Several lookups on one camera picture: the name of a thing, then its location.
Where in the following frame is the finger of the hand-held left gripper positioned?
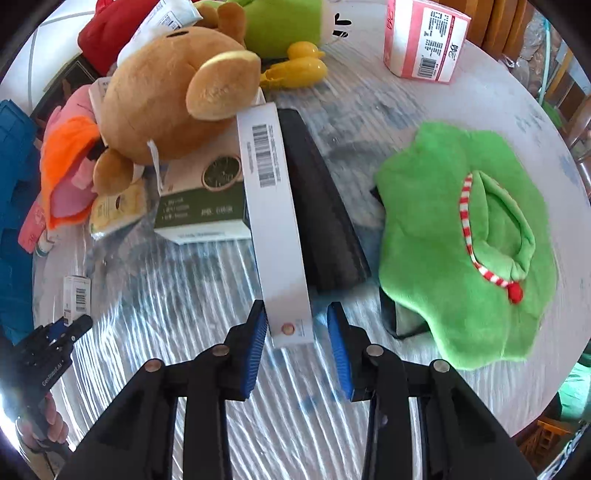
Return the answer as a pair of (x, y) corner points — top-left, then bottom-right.
(59, 315), (94, 347)
(28, 320), (68, 346)

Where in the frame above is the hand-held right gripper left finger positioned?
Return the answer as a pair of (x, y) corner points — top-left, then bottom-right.
(55, 299), (269, 480)

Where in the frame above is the red carrying case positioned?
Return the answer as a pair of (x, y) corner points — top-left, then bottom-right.
(78, 0), (160, 77)

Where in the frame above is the narrow white box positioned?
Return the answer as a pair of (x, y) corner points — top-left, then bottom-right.
(88, 76), (114, 123)

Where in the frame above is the green cloth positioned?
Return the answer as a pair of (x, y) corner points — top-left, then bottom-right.
(556, 355), (591, 418)

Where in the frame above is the pink toilet paper pack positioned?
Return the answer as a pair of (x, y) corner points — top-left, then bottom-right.
(383, 0), (472, 85)

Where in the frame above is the long white box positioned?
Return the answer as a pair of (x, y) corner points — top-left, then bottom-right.
(235, 102), (312, 349)

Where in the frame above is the wooden wall pillar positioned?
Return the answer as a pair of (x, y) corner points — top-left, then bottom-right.
(478, 0), (527, 51)

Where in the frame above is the small white green bottle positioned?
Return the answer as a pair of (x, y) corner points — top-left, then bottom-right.
(34, 231), (61, 257)

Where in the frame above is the green plush toy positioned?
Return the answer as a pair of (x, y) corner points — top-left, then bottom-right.
(194, 0), (354, 61)

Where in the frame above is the pink box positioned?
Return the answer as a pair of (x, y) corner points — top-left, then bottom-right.
(17, 203), (51, 254)

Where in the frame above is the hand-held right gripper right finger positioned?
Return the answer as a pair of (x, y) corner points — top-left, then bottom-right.
(326, 301), (539, 480)

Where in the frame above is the white medicine box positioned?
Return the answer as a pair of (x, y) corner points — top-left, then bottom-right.
(116, 0), (204, 65)

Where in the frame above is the pink and orange plush toy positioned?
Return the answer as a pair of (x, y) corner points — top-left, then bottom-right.
(39, 83), (109, 232)

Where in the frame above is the yellow snack packet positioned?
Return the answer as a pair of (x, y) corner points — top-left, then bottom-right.
(88, 182), (148, 241)

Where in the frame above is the person's left hand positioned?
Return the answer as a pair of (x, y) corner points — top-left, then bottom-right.
(14, 392), (70, 455)

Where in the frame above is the blue plastic crate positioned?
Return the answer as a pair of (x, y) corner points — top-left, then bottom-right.
(0, 99), (47, 344)

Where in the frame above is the yellow duck clamp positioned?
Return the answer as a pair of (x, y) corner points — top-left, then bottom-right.
(259, 41), (329, 90)

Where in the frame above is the green plush hat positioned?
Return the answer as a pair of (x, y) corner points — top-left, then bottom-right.
(373, 121), (559, 372)

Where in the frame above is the black bag roll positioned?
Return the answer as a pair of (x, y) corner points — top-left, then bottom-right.
(276, 107), (372, 292)

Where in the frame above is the small white barcode box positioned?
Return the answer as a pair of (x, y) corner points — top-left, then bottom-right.
(62, 274), (92, 321)

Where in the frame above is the black gift box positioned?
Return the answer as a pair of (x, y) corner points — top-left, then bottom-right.
(28, 53), (114, 127)

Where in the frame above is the teal mop handle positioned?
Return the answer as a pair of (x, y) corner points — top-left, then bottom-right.
(538, 21), (555, 104)

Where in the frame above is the green white watch box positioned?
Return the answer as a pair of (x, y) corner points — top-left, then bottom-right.
(152, 154), (252, 245)

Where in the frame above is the brown bear plush toy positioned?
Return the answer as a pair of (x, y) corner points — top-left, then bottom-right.
(92, 2), (263, 197)

